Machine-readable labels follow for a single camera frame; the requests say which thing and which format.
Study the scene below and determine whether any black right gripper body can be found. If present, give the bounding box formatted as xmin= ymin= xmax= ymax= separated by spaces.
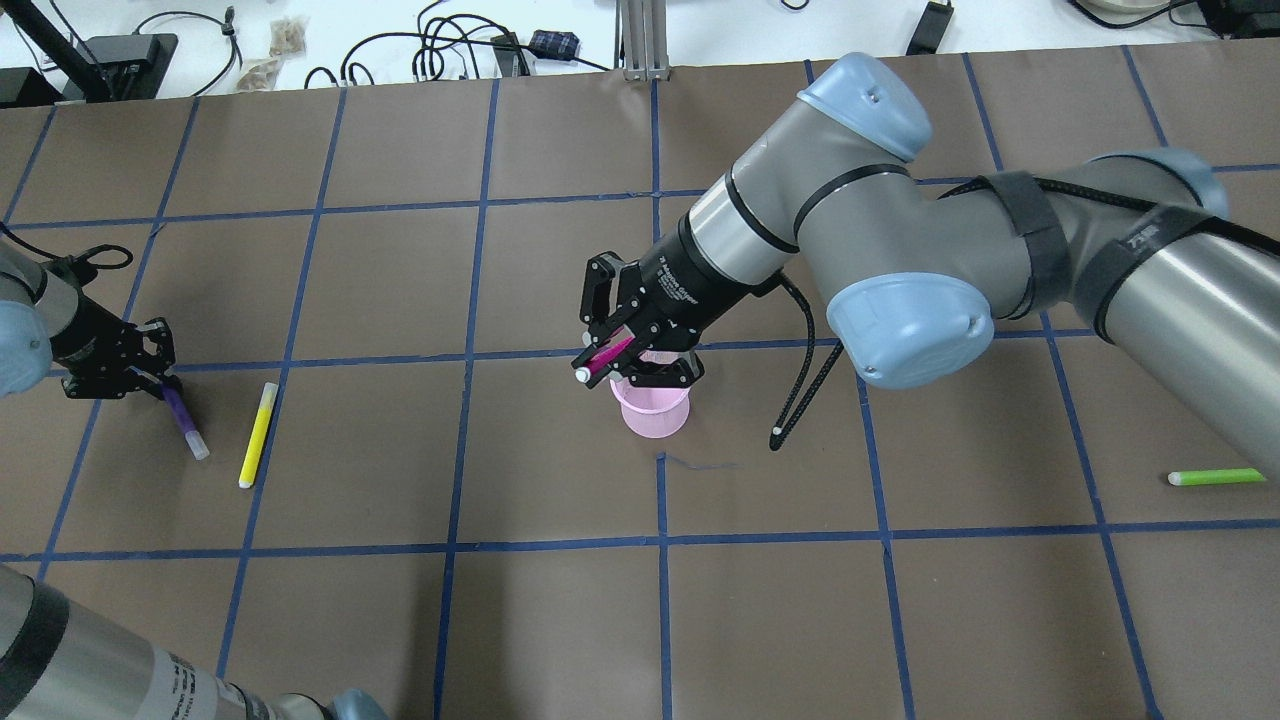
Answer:
xmin=637 ymin=217 xmax=771 ymax=352

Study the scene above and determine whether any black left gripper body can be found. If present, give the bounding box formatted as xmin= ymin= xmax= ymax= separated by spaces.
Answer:
xmin=51 ymin=295 xmax=129 ymax=377

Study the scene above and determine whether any purple marker pen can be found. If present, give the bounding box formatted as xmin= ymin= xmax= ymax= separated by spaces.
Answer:
xmin=161 ymin=384 xmax=210 ymax=461

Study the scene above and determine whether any pink marker pen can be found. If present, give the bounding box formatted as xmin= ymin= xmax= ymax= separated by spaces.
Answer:
xmin=573 ymin=338 xmax=634 ymax=384

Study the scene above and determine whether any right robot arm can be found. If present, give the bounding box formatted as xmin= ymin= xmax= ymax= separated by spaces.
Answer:
xmin=572 ymin=53 xmax=1279 ymax=480

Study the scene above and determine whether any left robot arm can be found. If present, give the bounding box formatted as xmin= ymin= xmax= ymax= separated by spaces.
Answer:
xmin=1 ymin=229 xmax=387 ymax=719

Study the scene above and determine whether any pink mesh cup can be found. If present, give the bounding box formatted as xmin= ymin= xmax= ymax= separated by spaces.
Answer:
xmin=609 ymin=372 xmax=691 ymax=439

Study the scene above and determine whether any yellow marker pen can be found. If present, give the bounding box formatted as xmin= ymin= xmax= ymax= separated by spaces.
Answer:
xmin=237 ymin=382 xmax=279 ymax=489

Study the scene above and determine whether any black power adapter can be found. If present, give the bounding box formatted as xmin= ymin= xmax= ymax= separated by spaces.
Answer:
xmin=904 ymin=1 xmax=955 ymax=56

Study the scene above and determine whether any green marker pen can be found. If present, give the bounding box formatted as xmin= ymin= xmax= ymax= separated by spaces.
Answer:
xmin=1167 ymin=468 xmax=1266 ymax=487

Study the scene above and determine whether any aluminium frame post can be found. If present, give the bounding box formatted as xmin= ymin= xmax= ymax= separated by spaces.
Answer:
xmin=614 ymin=0 xmax=669 ymax=82

